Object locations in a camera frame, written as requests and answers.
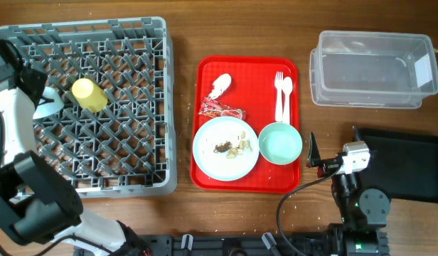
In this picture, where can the light blue bowl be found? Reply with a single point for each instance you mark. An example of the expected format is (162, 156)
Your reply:
(50, 103)

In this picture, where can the food scraps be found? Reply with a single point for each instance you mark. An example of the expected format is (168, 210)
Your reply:
(233, 149)

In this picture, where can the red snack wrapper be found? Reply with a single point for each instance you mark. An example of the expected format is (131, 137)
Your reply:
(212, 108)

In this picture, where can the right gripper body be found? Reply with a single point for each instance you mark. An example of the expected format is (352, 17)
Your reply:
(328, 166)

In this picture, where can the red plastic tray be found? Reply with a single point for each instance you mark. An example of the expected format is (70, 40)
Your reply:
(252, 90)

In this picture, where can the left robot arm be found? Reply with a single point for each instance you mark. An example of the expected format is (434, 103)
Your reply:
(27, 199)

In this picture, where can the white plastic fork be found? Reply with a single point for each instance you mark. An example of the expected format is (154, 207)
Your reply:
(278, 85)

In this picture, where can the grey dishwasher rack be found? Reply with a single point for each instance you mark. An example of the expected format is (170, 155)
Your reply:
(118, 55)

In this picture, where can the crumpled white napkin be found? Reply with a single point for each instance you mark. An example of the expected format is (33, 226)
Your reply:
(220, 85)

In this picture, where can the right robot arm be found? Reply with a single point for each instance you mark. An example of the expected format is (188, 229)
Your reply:
(363, 210)

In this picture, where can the yellow plastic cup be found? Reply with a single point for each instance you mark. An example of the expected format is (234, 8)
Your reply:
(89, 95)

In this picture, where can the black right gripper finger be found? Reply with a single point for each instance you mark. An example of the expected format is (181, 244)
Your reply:
(357, 136)
(313, 159)

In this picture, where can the mint green bowl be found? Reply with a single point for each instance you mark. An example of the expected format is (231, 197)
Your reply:
(280, 143)

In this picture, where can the black tray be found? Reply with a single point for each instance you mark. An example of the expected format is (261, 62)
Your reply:
(404, 166)

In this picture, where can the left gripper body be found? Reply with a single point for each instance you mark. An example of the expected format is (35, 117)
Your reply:
(38, 76)

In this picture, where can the light blue plate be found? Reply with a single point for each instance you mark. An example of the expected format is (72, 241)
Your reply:
(216, 166)

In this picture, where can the clear plastic bin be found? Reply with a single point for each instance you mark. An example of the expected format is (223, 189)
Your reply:
(372, 70)

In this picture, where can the white plastic spoon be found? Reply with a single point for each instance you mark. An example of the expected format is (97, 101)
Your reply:
(287, 88)

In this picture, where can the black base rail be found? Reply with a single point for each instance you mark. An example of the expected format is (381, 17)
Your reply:
(318, 243)

